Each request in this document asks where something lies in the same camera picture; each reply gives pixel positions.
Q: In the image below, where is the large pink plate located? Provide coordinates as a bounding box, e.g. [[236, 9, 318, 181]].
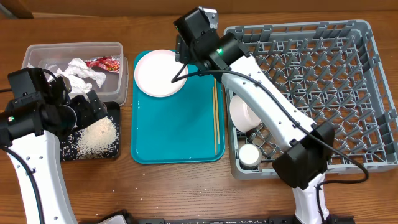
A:
[[134, 50, 187, 98]]

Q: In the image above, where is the pink bowl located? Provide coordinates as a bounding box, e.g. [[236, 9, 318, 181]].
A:
[[229, 95, 261, 133]]

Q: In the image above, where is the white paper cup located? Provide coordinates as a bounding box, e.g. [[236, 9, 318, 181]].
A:
[[238, 144, 262, 169]]

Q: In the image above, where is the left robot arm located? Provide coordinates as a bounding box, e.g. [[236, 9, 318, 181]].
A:
[[1, 68, 108, 223]]

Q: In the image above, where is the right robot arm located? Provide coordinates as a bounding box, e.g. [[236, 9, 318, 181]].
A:
[[174, 7, 354, 223]]

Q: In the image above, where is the grey dishwasher rack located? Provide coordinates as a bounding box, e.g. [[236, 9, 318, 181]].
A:
[[226, 20, 397, 174]]

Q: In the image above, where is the rice pile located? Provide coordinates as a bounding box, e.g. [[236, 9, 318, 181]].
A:
[[60, 116, 119, 160]]

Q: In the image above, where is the black tray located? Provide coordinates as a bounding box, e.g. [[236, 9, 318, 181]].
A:
[[58, 101, 121, 162]]

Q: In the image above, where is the right wooden chopstick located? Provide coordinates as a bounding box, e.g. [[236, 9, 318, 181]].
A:
[[213, 79, 220, 144]]

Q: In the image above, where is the wooden chopstick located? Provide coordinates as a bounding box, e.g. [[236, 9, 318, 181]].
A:
[[213, 79, 220, 144], [212, 87, 217, 155]]

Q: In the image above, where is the crumpled white tissue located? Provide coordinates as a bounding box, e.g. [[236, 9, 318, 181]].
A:
[[47, 58, 106, 94]]

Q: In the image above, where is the left wooden chopstick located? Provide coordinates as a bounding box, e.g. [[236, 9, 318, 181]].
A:
[[212, 87, 217, 155]]

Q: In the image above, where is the red snack wrapper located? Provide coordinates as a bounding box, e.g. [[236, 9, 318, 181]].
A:
[[85, 55, 121, 73]]

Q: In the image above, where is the clear plastic bin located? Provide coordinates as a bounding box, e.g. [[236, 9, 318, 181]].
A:
[[22, 42, 129, 105]]

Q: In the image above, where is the teal plastic tray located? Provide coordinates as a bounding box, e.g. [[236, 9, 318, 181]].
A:
[[131, 75, 225, 164]]

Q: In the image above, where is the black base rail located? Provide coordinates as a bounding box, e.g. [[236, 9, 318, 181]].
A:
[[136, 215, 356, 224]]

